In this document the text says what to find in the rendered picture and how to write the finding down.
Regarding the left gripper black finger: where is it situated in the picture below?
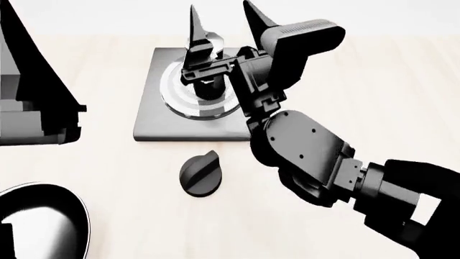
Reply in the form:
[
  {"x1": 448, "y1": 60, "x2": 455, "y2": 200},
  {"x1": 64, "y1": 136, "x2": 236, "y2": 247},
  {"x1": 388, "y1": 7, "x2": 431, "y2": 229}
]
[{"x1": 0, "y1": 0, "x2": 88, "y2": 113}]

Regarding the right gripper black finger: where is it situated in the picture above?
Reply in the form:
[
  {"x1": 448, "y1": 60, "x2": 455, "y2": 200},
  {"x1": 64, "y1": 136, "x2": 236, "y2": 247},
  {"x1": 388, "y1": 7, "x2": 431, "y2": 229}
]
[
  {"x1": 242, "y1": 0, "x2": 278, "y2": 52},
  {"x1": 183, "y1": 4, "x2": 213, "y2": 71}
]

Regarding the silver and black moka pot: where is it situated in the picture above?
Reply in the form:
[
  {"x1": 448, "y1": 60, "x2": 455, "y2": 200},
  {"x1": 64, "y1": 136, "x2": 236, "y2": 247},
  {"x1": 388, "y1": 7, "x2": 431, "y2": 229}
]
[{"x1": 186, "y1": 31, "x2": 229, "y2": 101}]

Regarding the round silver stove burner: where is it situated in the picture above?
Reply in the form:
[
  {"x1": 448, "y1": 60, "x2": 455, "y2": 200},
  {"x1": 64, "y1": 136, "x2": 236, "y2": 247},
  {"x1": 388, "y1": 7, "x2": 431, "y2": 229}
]
[{"x1": 159, "y1": 57, "x2": 242, "y2": 120}]

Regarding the grey square stove plate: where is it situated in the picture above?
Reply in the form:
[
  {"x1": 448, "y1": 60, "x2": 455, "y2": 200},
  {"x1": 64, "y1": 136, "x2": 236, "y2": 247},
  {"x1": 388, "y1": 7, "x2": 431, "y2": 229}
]
[{"x1": 132, "y1": 47, "x2": 253, "y2": 142}]

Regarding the black round stove knob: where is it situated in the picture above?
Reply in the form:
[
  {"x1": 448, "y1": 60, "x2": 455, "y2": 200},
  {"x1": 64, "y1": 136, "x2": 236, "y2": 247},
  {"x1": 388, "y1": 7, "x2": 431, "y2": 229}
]
[{"x1": 178, "y1": 149, "x2": 224, "y2": 197}]

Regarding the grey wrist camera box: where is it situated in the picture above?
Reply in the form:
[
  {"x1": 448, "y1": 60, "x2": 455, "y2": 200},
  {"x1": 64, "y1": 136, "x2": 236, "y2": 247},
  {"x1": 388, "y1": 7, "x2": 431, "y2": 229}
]
[{"x1": 257, "y1": 17, "x2": 346, "y2": 91}]

